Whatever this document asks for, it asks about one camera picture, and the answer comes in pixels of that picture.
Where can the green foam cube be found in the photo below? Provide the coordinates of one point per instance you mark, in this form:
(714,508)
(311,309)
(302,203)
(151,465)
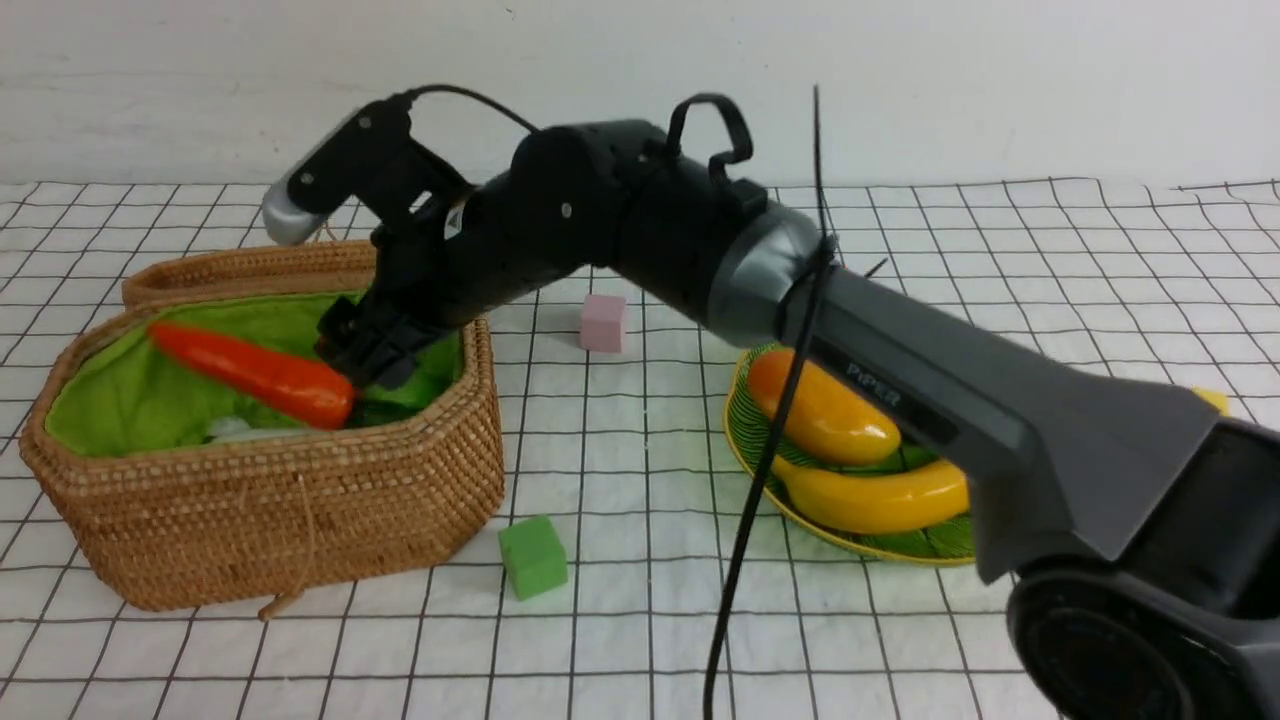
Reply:
(534,557)

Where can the white toy radish with leaf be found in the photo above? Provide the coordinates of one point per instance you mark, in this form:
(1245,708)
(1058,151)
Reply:
(234,429)

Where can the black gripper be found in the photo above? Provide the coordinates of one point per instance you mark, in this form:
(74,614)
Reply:
(426,284)

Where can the pink foam cube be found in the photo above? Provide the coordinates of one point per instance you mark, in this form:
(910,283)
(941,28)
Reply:
(603,323)

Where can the yellow toy banana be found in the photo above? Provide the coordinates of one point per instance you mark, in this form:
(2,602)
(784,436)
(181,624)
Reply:
(876,506)

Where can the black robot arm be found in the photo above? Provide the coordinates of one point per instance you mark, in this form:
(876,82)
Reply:
(1141,522)

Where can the orange yellow toy mango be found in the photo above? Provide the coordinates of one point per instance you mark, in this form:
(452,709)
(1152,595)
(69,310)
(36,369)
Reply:
(827,421)

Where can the yellow foam cube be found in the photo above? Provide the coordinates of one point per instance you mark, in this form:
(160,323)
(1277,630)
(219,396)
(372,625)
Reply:
(1216,399)

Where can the woven wicker basket lid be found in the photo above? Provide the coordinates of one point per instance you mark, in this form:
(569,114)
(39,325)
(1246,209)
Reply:
(329,266)

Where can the woven wicker basket green lining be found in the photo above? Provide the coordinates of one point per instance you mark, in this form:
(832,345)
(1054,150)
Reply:
(117,441)

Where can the green glass leaf plate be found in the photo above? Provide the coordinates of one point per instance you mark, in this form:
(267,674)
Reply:
(746,429)

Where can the orange toy carrot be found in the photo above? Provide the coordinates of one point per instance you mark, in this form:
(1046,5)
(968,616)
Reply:
(303,389)

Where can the checkered white tablecloth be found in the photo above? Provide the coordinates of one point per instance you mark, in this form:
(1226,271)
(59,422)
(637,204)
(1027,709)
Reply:
(623,452)

